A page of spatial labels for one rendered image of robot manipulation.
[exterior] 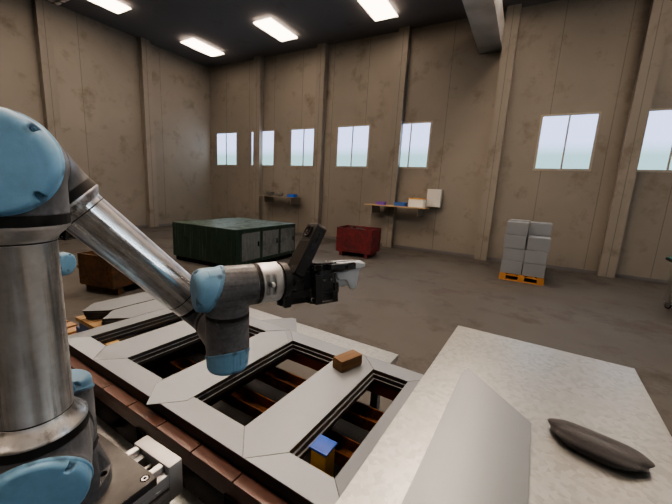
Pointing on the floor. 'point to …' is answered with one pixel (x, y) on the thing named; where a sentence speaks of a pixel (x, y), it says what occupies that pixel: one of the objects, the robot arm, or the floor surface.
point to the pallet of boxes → (534, 262)
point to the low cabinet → (232, 241)
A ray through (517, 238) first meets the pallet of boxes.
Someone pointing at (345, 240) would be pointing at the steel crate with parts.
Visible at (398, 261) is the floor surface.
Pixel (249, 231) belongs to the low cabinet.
